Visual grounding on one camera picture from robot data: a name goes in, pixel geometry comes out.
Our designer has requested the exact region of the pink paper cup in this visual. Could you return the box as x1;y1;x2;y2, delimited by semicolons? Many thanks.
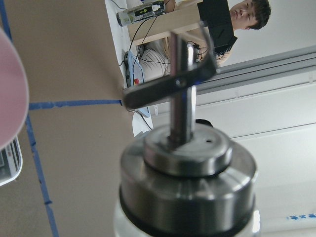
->
0;30;29;149

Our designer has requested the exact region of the digital kitchen scale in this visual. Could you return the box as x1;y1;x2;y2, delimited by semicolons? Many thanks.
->
0;137;23;186

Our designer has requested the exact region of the glass sauce dispenser bottle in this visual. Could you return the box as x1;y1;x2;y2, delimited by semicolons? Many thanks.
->
114;24;261;237

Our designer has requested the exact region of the blue tape line crosswise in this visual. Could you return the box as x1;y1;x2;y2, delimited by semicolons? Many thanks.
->
29;99;122;111

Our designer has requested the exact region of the blue tape centre line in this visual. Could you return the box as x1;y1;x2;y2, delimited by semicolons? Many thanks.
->
0;0;60;237

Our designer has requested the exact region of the person in black shirt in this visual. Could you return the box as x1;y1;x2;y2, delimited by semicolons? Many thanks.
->
197;0;272;67

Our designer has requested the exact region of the wooden desk with electronics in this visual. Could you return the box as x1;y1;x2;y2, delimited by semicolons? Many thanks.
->
117;3;204;45

